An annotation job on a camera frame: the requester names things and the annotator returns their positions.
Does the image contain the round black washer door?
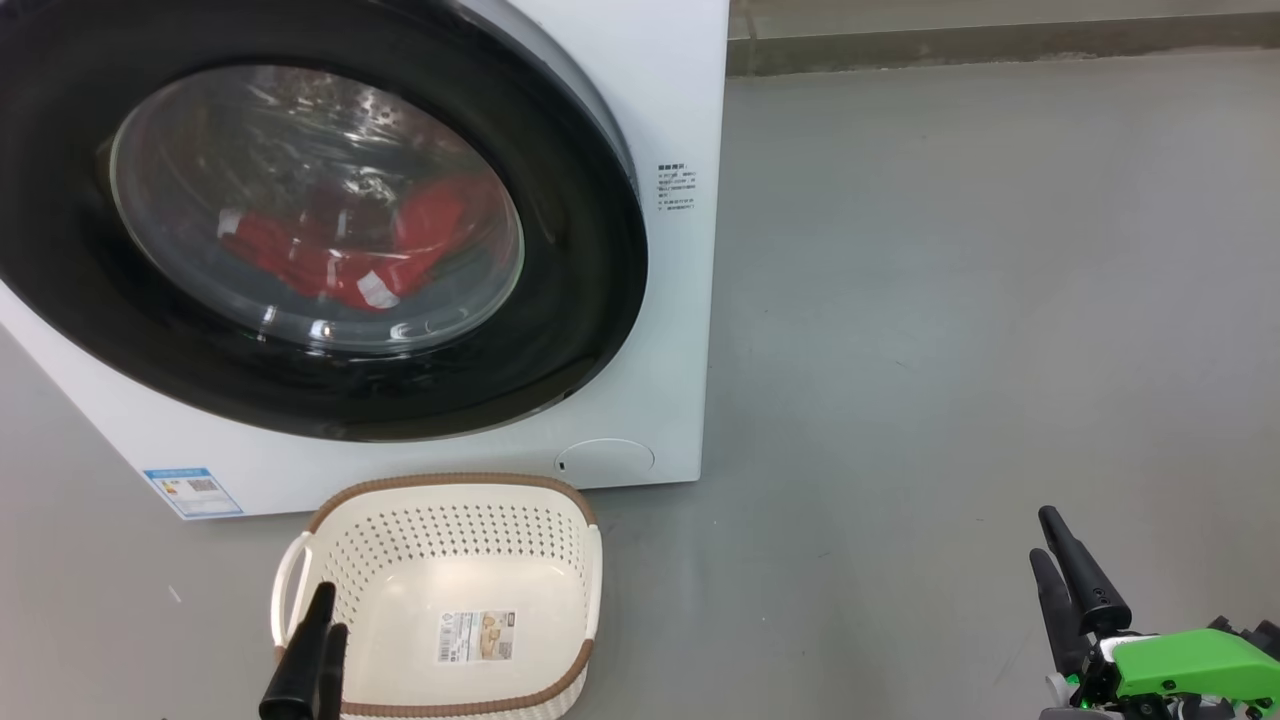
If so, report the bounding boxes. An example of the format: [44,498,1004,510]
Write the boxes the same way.
[0,0,649,443]

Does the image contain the white front-load washing machine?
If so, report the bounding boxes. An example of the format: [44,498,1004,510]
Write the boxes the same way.
[0,0,731,521]

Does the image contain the red garment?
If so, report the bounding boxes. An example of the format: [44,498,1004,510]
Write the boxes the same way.
[217,178,501,311]

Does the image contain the round white filter cover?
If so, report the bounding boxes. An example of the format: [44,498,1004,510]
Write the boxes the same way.
[555,438,656,479]

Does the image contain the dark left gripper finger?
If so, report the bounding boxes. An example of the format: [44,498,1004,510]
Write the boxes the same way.
[258,582,337,720]
[305,623,350,720]

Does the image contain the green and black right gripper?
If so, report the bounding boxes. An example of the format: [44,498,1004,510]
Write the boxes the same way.
[1029,505,1280,720]

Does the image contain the blue energy label sticker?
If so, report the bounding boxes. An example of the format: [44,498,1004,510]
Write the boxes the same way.
[143,467,244,520]

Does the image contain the printed label sticker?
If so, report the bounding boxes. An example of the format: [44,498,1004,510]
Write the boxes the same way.
[436,610,517,665]

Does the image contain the cream basket with brown rim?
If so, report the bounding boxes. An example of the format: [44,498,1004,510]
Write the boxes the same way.
[270,473,604,720]

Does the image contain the small printed text sticker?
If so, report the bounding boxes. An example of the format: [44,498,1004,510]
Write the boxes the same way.
[657,162,698,213]

